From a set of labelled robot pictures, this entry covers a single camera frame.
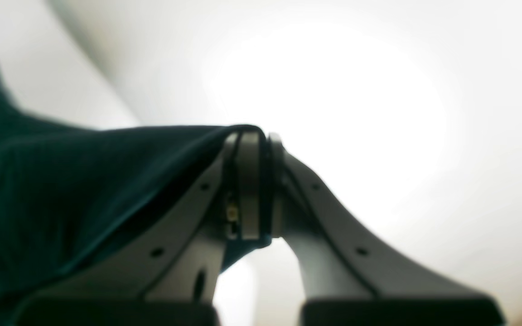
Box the dark teal T-shirt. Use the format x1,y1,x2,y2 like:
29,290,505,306
0,81,251,326

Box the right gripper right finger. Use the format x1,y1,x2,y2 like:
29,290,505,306
268,134,506,326

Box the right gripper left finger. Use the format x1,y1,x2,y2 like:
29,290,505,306
13,131,261,326

